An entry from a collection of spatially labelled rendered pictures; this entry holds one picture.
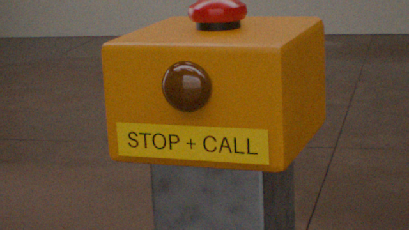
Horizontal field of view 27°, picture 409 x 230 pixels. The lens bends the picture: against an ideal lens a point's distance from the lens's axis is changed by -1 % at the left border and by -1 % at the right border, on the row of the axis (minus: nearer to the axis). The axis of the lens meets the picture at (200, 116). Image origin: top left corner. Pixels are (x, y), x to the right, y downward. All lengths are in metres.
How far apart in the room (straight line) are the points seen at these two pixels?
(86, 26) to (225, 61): 7.30
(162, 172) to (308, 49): 0.13
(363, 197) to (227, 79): 2.89
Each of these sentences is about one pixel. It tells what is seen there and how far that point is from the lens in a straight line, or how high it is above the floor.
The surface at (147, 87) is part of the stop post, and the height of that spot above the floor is 1.05.
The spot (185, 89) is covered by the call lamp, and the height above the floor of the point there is 1.05.
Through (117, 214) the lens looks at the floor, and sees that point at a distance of 3.30.
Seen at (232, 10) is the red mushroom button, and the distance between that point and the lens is 0.55.
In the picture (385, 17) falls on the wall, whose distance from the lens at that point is 7.21.
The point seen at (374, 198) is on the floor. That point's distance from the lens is 3.37.
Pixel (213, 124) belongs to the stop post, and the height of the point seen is 1.03.
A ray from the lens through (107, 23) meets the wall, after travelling 7.72.
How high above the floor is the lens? 1.16
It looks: 14 degrees down
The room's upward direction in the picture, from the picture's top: 3 degrees counter-clockwise
